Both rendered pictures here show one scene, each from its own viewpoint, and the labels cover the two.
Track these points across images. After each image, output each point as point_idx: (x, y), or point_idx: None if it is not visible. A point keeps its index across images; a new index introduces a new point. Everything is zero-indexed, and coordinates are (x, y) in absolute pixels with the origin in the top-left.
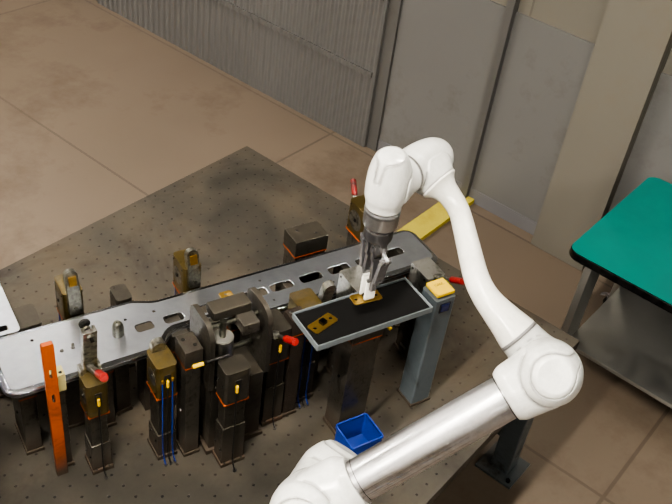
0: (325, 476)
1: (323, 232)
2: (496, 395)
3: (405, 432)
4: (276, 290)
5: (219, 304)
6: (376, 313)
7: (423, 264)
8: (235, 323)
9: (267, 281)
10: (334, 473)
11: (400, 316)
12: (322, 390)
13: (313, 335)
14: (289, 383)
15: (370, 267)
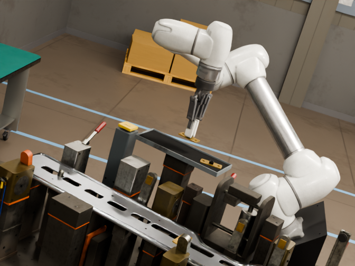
0: (314, 154)
1: (65, 193)
2: (265, 79)
3: (284, 120)
4: (125, 236)
5: (252, 193)
6: (179, 146)
7: (75, 147)
8: (241, 201)
9: (142, 225)
10: (311, 151)
11: (172, 139)
12: (133, 262)
13: (224, 167)
14: None
15: (201, 110)
